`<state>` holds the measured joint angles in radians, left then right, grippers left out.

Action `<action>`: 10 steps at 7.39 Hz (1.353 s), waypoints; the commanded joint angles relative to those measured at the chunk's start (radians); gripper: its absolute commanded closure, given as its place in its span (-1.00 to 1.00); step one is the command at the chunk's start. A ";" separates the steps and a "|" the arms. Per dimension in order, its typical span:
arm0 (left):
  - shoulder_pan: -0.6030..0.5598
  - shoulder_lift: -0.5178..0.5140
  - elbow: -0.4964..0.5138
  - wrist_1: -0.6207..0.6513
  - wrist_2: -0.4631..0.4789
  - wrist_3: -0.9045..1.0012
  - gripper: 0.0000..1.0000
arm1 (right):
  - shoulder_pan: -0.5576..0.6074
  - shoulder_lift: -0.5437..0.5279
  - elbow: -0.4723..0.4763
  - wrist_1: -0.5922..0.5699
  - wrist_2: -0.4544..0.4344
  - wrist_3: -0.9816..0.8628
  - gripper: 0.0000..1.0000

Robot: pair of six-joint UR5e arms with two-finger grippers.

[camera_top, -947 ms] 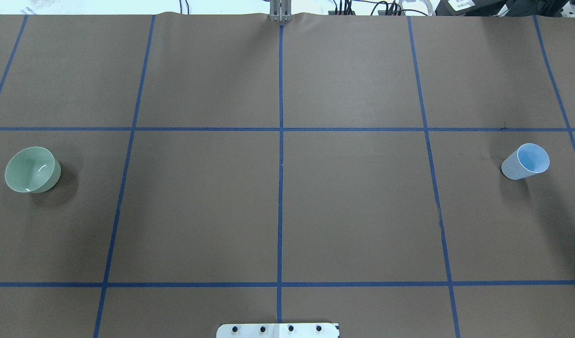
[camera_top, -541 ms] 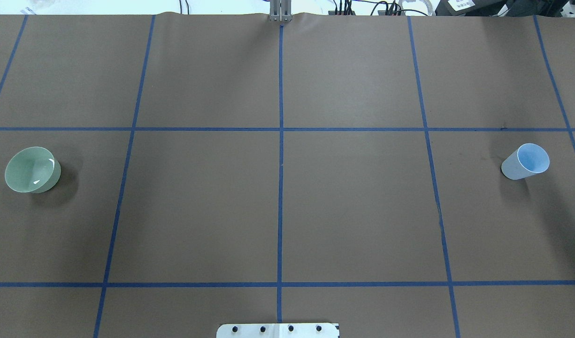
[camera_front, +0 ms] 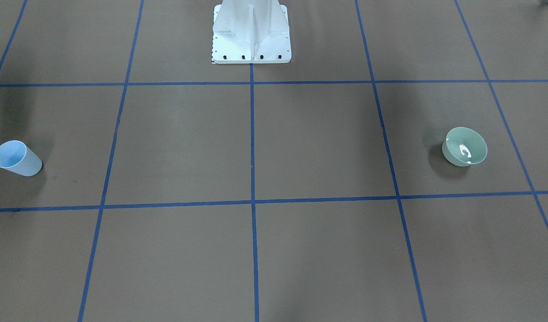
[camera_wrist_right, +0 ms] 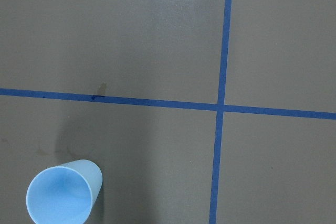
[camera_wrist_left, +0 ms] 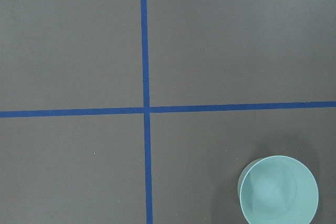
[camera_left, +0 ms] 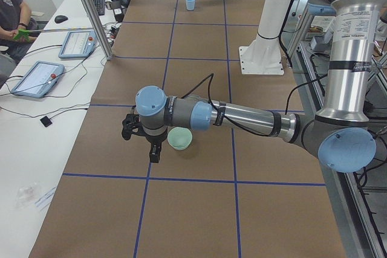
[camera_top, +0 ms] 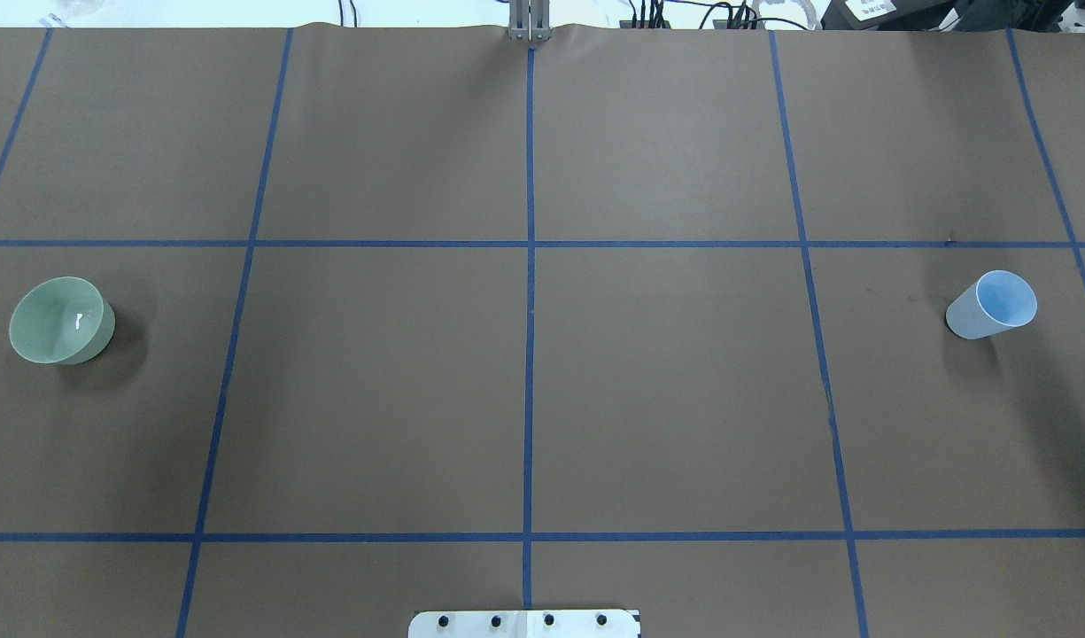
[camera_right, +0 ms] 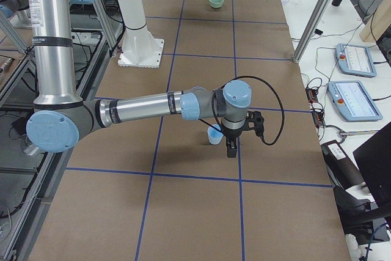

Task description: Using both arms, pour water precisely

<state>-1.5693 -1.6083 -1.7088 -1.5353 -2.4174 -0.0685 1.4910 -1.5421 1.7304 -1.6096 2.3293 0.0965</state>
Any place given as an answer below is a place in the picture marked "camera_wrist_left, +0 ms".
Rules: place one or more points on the green ceramic bowl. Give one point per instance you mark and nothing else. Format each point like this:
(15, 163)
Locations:
(277, 189)

